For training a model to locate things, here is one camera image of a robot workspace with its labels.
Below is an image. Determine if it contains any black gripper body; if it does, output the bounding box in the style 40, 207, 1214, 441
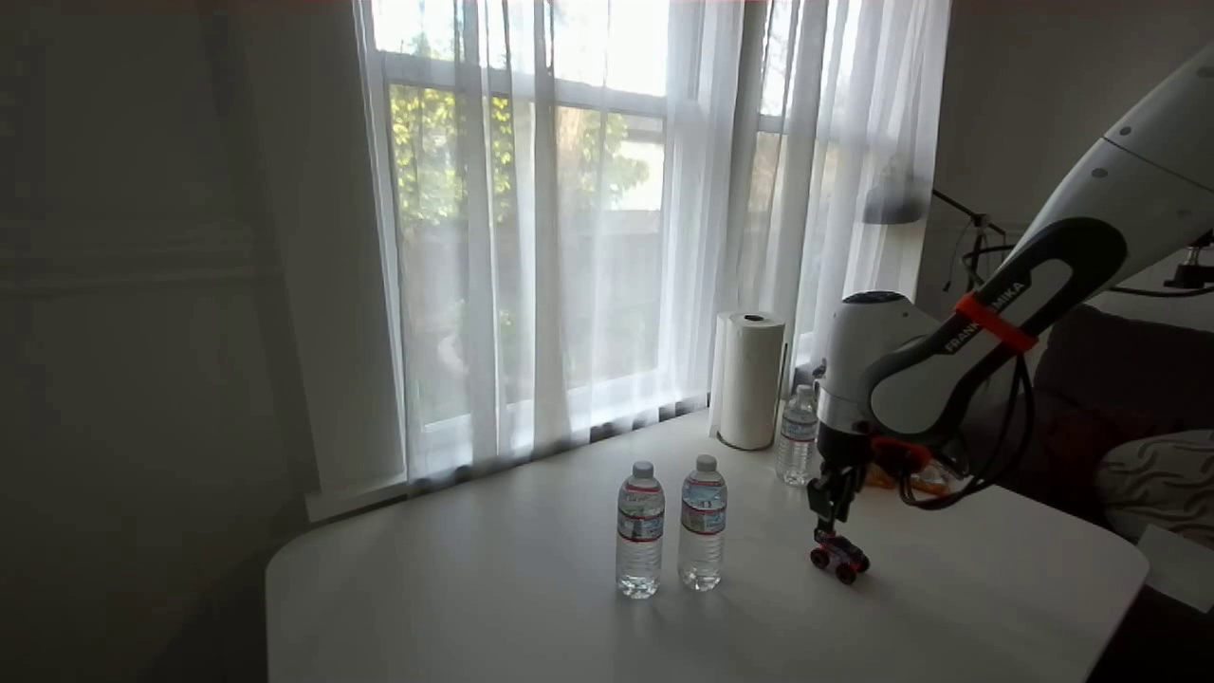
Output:
810, 421, 887, 492

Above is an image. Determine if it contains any clear plastic water bottle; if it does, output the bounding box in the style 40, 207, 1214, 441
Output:
773, 369, 821, 492
615, 458, 668, 608
677, 450, 732, 601

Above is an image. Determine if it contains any orange snack bag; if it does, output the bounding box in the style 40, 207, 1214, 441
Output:
911, 458, 966, 502

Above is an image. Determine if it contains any white paper towel roll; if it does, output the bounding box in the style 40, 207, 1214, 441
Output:
710, 306, 789, 455

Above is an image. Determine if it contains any black tripod stand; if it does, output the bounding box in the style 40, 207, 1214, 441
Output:
930, 187, 1020, 296

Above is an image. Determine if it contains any dark sofa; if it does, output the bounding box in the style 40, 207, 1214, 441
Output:
1010, 299, 1214, 524

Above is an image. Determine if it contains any white patterned pillow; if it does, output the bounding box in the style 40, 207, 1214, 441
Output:
1092, 426, 1214, 553

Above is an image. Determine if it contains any sheer white curtain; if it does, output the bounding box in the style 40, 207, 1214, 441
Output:
347, 0, 954, 492

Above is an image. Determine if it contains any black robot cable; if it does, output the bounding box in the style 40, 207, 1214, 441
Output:
891, 358, 1038, 512

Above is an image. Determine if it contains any red strap on arm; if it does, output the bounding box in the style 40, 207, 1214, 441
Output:
953, 288, 1038, 358

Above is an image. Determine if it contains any window with white frame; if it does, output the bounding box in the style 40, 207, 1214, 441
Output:
356, 0, 810, 433

